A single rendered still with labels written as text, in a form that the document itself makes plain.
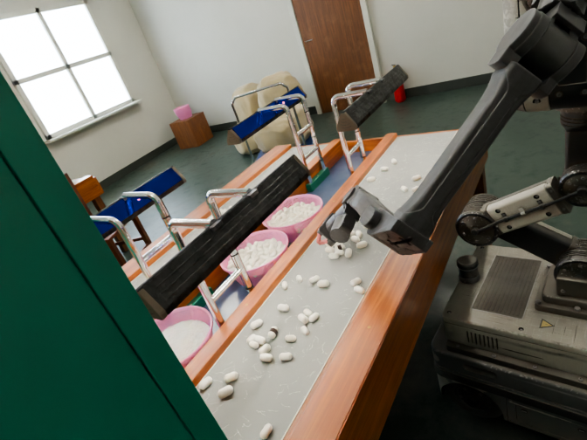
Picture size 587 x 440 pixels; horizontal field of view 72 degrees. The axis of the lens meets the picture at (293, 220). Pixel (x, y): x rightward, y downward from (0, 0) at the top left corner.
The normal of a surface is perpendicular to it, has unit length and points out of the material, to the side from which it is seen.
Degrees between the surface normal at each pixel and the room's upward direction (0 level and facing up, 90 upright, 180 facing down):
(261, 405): 0
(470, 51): 90
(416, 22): 90
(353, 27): 90
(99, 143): 90
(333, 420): 0
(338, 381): 0
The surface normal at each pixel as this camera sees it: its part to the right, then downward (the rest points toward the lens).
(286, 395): -0.29, -0.84
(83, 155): 0.85, -0.02
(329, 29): -0.44, 0.54
